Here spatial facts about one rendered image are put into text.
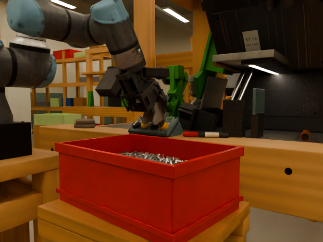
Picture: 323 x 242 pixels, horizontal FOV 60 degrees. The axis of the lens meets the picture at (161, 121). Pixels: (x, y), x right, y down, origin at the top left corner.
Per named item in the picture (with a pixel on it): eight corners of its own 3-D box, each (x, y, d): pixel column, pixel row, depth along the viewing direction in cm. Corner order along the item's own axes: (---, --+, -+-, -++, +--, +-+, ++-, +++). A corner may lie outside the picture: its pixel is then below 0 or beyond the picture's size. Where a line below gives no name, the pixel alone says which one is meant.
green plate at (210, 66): (217, 88, 95) (234, 24, 90) (196, 82, 99) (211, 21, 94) (229, 88, 104) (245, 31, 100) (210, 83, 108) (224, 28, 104)
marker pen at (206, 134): (228, 137, 80) (228, 132, 80) (228, 138, 79) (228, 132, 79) (183, 136, 84) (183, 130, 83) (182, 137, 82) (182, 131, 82)
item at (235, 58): (273, 61, 67) (274, 49, 67) (211, 66, 77) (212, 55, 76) (299, 74, 99) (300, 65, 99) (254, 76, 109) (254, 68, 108)
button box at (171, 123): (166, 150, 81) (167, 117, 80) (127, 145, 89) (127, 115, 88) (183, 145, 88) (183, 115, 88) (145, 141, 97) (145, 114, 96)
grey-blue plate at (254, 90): (256, 138, 79) (257, 88, 78) (249, 137, 81) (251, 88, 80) (265, 134, 87) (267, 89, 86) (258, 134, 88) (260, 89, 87)
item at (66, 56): (101, 145, 628) (100, 42, 612) (30, 138, 748) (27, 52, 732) (116, 142, 675) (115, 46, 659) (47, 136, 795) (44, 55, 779)
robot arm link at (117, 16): (101, -2, 67) (127, -9, 62) (119, 42, 72) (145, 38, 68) (79, 11, 62) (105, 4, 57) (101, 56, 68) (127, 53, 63)
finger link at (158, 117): (154, 136, 79) (142, 110, 74) (163, 123, 83) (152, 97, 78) (163, 137, 77) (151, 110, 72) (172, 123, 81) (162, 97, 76)
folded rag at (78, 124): (95, 127, 109) (95, 120, 109) (73, 128, 107) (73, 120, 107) (94, 125, 119) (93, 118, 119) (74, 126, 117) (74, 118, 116)
